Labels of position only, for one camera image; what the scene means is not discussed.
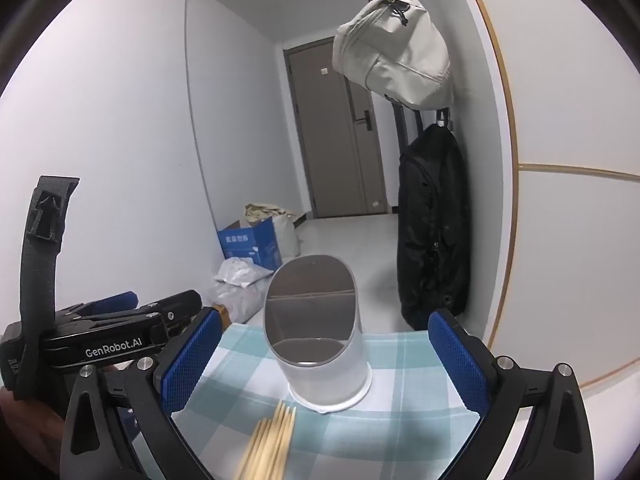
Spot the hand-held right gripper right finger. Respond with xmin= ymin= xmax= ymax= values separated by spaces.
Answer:
xmin=427 ymin=308 xmax=596 ymax=480

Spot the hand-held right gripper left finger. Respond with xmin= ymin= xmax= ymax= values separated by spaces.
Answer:
xmin=60 ymin=305 xmax=223 ymax=480

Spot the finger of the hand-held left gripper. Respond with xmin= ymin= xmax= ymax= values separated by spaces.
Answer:
xmin=55 ymin=290 xmax=140 ymax=323
xmin=142 ymin=289 xmax=204 ymax=334

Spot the bunch of wooden chopsticks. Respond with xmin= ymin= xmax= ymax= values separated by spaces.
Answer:
xmin=235 ymin=402 xmax=298 ymax=480

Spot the white grey utensil holder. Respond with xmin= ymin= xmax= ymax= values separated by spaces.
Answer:
xmin=262 ymin=255 xmax=373 ymax=415

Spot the person's left hand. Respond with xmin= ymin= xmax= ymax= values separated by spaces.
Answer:
xmin=0 ymin=385 xmax=71 ymax=478

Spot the grey plastic parcel bag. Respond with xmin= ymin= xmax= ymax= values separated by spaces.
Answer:
xmin=212 ymin=280 xmax=266 ymax=323

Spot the white plastic parcel bag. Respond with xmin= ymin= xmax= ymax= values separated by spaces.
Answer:
xmin=215 ymin=256 xmax=275 ymax=291

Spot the teal plaid tablecloth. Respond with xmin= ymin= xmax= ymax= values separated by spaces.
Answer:
xmin=127 ymin=322 xmax=483 ymax=480

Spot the blue cardboard box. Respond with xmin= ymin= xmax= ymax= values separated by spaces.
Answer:
xmin=217 ymin=217 xmax=284 ymax=271

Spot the black backpack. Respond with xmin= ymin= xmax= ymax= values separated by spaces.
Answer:
xmin=396 ymin=122 xmax=472 ymax=331

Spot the grey door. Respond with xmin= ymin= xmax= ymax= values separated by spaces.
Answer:
xmin=283 ymin=40 xmax=390 ymax=220

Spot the white wardrobe gold trim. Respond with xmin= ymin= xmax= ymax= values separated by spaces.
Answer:
xmin=455 ymin=0 xmax=640 ymax=401

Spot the beige backpack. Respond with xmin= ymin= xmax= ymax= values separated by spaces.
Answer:
xmin=332 ymin=0 xmax=453 ymax=110

